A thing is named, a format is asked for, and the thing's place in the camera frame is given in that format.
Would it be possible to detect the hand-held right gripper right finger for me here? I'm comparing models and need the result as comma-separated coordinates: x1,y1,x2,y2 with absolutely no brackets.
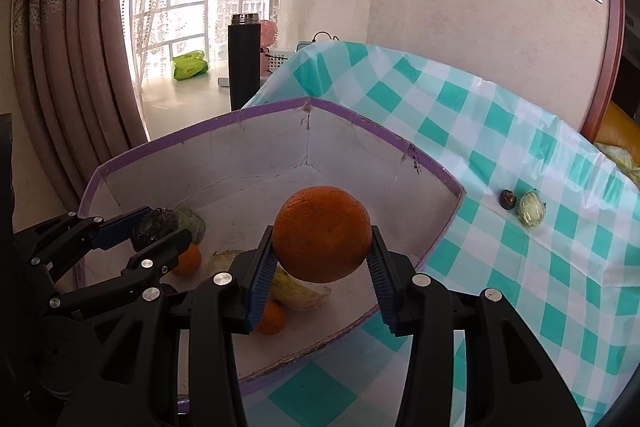
366,227,587,427

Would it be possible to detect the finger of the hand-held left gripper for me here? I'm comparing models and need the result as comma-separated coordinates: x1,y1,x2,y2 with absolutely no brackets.
15,206,156,278
42,228,194,315

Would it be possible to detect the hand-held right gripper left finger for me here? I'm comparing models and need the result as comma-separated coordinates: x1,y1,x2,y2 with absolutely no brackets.
60,224,277,427

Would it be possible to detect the wrinkled dark fruit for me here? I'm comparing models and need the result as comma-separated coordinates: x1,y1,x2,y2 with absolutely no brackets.
132,207,180,253

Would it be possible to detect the small mandarin orange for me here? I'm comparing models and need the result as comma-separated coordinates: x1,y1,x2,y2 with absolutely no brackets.
170,243,203,278
254,298,288,336

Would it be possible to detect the large yellow fruit half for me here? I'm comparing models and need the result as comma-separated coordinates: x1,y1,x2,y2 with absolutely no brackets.
270,267,333,312

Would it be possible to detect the green fruit half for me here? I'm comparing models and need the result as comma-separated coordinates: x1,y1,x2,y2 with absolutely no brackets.
172,207,207,245

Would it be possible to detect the small yellow fruit half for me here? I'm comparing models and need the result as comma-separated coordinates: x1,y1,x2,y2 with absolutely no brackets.
204,249,246,280

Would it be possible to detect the large orange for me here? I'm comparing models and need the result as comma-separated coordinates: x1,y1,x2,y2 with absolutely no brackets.
272,186,373,284

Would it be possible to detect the purple cardboard box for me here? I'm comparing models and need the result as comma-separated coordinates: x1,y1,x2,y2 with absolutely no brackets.
77,96,467,400

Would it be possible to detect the teal white checked tablecloth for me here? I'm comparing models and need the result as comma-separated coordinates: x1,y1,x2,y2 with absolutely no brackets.
241,39,640,427

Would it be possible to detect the wrapped pale cabbage half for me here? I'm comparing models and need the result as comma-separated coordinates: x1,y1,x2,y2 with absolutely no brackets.
517,189,547,229

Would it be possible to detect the green packet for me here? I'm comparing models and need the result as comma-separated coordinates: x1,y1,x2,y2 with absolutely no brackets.
171,50,208,81

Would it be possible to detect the brown curtain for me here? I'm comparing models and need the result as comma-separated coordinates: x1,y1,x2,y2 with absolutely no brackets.
10,0,156,208

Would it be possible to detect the black thermos bottle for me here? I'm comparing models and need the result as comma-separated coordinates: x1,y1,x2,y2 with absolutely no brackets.
228,13,262,112

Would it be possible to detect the white plastic basket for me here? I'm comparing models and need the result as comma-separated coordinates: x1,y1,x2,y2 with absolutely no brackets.
260,49,294,76

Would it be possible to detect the window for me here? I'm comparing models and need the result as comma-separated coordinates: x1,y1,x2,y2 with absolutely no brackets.
129,0,281,80

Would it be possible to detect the pink desk fan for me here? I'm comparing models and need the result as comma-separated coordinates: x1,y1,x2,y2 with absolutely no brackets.
259,19,279,54

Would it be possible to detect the orange cushion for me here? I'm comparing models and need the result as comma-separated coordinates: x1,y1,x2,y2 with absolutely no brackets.
595,101,640,148

